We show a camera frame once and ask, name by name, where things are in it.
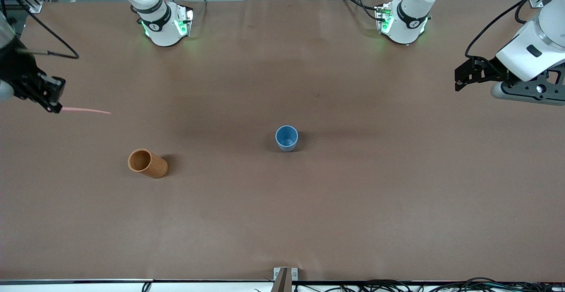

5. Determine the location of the pink chopstick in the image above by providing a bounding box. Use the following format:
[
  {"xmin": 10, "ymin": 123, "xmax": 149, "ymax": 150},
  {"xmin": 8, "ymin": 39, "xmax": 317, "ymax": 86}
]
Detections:
[{"xmin": 60, "ymin": 106, "xmax": 111, "ymax": 115}]

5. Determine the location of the blue cup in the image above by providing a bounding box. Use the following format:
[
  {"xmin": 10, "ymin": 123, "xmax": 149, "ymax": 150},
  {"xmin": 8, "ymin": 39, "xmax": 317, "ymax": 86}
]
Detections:
[{"xmin": 275, "ymin": 125, "xmax": 299, "ymax": 152}]

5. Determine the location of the orange cup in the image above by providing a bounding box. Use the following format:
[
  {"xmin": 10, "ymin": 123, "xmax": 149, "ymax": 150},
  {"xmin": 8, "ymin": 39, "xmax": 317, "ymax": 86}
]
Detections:
[{"xmin": 127, "ymin": 149, "xmax": 168, "ymax": 179}]

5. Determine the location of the brown table mat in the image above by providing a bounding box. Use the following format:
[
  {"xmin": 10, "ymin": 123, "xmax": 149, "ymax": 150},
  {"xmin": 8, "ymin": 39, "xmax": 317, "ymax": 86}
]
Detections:
[{"xmin": 0, "ymin": 0, "xmax": 565, "ymax": 283}]

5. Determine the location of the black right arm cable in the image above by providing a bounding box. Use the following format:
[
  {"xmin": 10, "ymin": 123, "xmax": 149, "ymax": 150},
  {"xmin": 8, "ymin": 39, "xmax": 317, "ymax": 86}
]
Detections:
[{"xmin": 4, "ymin": 0, "xmax": 80, "ymax": 60}]

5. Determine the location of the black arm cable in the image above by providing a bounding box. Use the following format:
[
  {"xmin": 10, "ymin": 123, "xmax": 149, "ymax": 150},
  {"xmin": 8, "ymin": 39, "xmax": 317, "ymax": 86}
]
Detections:
[
  {"xmin": 4, "ymin": 0, "xmax": 80, "ymax": 60},
  {"xmin": 465, "ymin": 0, "xmax": 550, "ymax": 59}
]

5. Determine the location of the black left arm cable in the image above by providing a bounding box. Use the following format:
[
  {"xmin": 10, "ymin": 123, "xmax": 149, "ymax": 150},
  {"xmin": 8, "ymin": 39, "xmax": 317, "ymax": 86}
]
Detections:
[{"xmin": 465, "ymin": 0, "xmax": 550, "ymax": 59}]

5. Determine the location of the black left base cable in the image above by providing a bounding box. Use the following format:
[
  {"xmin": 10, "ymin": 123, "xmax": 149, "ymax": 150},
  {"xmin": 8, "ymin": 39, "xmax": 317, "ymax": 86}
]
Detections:
[{"xmin": 339, "ymin": 0, "xmax": 385, "ymax": 22}]

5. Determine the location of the black cable bundle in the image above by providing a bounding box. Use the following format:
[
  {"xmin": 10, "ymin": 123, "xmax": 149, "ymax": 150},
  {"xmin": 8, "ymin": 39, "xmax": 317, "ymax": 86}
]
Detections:
[{"xmin": 254, "ymin": 277, "xmax": 565, "ymax": 292}]

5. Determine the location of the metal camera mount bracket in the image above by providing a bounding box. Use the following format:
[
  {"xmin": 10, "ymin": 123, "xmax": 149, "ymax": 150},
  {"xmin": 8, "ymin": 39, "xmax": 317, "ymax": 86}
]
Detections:
[{"xmin": 270, "ymin": 267, "xmax": 299, "ymax": 292}]

